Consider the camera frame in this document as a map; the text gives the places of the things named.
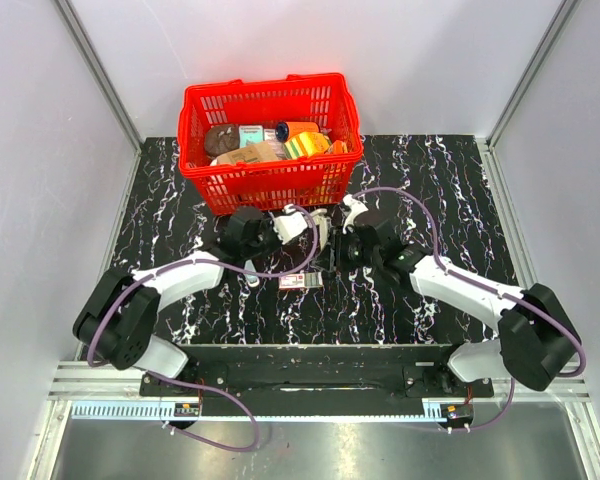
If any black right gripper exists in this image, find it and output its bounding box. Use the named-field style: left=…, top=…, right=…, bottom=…
left=314, top=226, right=382, bottom=274

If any white silver staple remover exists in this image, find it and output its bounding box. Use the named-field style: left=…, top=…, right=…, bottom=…
left=244, top=260, right=260, bottom=288

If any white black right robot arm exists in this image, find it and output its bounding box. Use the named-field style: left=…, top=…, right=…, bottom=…
left=318, top=225, right=581, bottom=396

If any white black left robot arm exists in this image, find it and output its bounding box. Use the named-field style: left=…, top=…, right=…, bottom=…
left=72, top=207, right=281, bottom=396

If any red white staple box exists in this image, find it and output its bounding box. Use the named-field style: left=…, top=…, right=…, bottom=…
left=279, top=272, right=323, bottom=290

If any orange snack packet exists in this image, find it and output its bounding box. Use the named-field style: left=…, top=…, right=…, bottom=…
left=326, top=140, right=348, bottom=155

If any yellow green striped box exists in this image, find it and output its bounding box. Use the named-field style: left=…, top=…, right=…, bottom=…
left=283, top=132, right=331, bottom=159

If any brown cardboard box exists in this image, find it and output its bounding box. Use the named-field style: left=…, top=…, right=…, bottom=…
left=211, top=142, right=279, bottom=166

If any orange blue cylinder can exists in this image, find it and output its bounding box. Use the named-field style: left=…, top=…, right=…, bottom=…
left=275, top=121, right=321, bottom=143

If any teal card box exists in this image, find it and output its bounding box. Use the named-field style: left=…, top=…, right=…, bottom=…
left=238, top=125, right=264, bottom=148

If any red plastic shopping basket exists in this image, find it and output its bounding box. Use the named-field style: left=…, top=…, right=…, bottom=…
left=177, top=73, right=364, bottom=215

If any brown round cookie pack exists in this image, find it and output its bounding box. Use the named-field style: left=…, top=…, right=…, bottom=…
left=204, top=124, right=240, bottom=158

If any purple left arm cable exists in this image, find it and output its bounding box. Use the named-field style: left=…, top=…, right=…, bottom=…
left=84, top=203, right=321, bottom=369

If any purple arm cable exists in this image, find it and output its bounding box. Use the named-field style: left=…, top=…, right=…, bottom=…
left=84, top=203, right=321, bottom=369
left=352, top=186, right=589, bottom=434

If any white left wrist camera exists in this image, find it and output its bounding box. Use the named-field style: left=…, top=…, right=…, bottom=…
left=273, top=204, right=317, bottom=245

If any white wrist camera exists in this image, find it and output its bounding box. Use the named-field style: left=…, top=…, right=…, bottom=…
left=342, top=194, right=369, bottom=234
left=273, top=204, right=317, bottom=245

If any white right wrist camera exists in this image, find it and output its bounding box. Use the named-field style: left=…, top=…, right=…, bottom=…
left=342, top=194, right=369, bottom=234

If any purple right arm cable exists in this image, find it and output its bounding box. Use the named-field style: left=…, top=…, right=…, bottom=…
left=352, top=186, right=589, bottom=434

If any aluminium ruler rail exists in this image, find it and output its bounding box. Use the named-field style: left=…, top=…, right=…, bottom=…
left=71, top=392, right=473, bottom=423

